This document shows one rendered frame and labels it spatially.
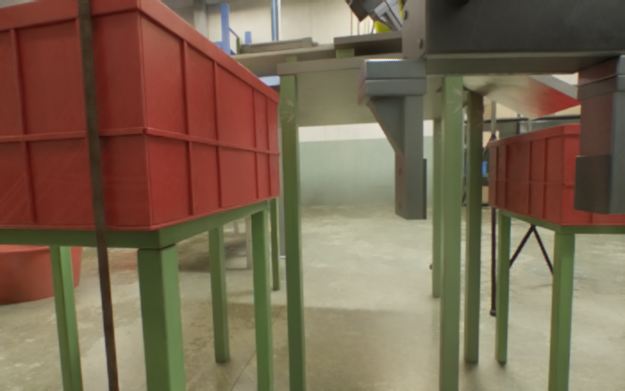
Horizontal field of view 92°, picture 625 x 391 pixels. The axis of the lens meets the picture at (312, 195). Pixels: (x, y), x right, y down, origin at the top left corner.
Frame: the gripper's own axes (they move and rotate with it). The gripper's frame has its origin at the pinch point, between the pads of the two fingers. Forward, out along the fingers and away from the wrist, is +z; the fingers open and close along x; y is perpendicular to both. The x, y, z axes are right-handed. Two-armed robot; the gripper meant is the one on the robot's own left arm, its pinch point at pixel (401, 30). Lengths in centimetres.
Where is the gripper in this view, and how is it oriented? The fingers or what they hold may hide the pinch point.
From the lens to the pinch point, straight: 92.3
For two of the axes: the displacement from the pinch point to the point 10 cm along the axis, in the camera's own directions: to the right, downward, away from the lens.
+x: 7.2, -6.7, 1.4
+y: 2.6, 0.7, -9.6
